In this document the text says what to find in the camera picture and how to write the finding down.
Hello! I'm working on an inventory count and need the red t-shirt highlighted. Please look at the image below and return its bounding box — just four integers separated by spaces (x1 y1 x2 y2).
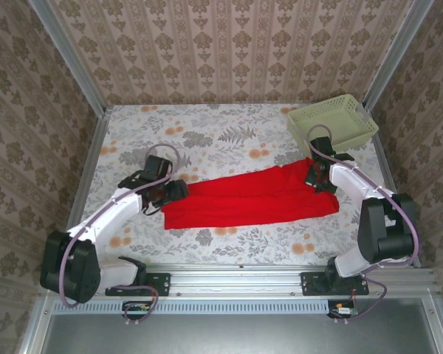
161 157 340 232

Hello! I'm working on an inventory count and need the pale green plastic basket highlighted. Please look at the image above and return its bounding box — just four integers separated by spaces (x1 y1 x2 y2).
286 94 379 153

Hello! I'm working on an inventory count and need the floral table cover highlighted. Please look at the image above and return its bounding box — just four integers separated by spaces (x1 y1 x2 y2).
69 103 409 265

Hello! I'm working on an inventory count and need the grey metal panel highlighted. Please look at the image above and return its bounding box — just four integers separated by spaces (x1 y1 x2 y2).
40 311 442 354

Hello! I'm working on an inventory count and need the aluminium right table side rail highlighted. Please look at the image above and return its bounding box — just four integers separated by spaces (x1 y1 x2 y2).
365 108 422 266

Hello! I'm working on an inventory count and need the aluminium table side rail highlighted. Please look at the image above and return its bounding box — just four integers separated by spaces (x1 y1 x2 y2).
365 108 422 266
55 108 114 268

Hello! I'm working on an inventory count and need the aluminium left table side rail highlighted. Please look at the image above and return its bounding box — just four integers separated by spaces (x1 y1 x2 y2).
55 108 114 268

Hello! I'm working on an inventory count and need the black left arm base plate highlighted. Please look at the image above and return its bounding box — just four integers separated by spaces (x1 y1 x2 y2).
105 271 171 297

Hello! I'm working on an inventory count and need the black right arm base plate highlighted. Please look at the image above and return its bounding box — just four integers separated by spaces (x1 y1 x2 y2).
301 271 370 297

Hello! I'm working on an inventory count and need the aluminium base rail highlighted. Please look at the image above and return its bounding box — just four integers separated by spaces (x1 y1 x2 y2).
95 264 439 299

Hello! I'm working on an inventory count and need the grey slotted cable duct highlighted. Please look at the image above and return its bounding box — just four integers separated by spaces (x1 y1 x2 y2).
53 298 332 316

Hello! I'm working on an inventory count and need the aluminium right frame post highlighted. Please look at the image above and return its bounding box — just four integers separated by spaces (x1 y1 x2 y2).
363 0 439 111

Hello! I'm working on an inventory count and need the aluminium frame post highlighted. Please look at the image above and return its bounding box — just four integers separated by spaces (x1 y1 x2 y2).
363 0 439 111
28 0 108 115

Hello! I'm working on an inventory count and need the aluminium left frame post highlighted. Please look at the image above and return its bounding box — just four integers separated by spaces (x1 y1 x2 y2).
28 0 108 115

